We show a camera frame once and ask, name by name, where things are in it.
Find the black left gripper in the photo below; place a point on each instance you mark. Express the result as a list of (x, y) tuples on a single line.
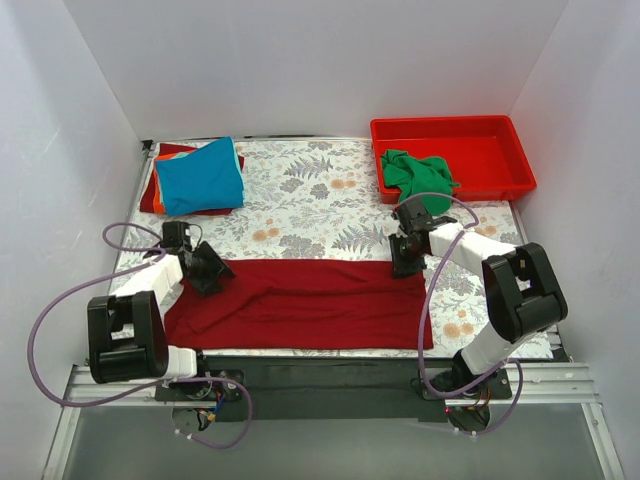
[(209, 270)]

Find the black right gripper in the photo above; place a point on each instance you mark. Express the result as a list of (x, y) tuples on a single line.
[(405, 257)]

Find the dark red t-shirt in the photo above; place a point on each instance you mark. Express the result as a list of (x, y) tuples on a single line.
[(302, 304), (169, 151)]

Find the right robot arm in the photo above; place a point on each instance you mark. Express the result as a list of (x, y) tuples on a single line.
[(522, 293)]

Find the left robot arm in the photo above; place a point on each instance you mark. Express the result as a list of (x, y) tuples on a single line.
[(126, 335)]

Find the green t-shirt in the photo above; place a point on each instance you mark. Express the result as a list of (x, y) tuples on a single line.
[(413, 175)]

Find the orange folded t-shirt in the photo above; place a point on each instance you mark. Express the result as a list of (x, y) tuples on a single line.
[(157, 203)]

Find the blue folded t-shirt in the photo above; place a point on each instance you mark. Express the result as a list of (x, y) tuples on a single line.
[(209, 178)]

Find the dark red folded t-shirt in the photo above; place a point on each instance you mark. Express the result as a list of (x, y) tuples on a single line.
[(169, 151)]

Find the floral patterned table mat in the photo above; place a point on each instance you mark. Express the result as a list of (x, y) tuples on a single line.
[(319, 198)]

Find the red plastic bin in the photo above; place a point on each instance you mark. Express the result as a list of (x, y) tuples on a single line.
[(483, 153)]

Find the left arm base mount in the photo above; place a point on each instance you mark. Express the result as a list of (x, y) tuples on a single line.
[(219, 384)]

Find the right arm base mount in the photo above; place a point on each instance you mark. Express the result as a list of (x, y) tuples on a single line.
[(496, 387)]

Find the aluminium frame rail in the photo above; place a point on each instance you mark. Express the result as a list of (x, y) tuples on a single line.
[(544, 383)]

